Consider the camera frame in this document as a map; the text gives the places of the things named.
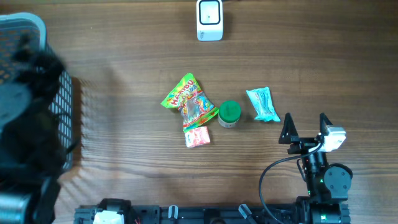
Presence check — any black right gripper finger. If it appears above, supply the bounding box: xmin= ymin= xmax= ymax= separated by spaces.
xmin=320 ymin=113 xmax=333 ymax=136
xmin=278 ymin=113 xmax=299 ymax=144

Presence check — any mint wet wipes packet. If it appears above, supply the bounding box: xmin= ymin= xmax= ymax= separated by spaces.
xmin=246 ymin=87 xmax=280 ymax=122

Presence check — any green lid small jar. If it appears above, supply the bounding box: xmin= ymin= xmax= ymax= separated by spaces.
xmin=218 ymin=100 xmax=241 ymax=128

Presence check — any small orange white box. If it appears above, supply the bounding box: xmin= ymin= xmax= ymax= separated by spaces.
xmin=185 ymin=126 xmax=211 ymax=148

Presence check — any green Haribo candy bag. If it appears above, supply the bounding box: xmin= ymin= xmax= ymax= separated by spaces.
xmin=161 ymin=73 xmax=219 ymax=133

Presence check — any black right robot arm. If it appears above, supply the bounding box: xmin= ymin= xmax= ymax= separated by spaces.
xmin=279 ymin=113 xmax=353 ymax=224

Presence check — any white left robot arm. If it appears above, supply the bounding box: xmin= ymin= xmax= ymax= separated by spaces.
xmin=1 ymin=35 xmax=76 ymax=223

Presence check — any white barcode scanner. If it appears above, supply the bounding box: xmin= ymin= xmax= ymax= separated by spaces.
xmin=196 ymin=0 xmax=223 ymax=42

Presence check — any grey plastic mesh basket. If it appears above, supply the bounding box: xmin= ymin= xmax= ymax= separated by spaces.
xmin=1 ymin=12 xmax=77 ymax=172

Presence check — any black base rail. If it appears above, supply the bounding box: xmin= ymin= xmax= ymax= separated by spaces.
xmin=73 ymin=198 xmax=295 ymax=224

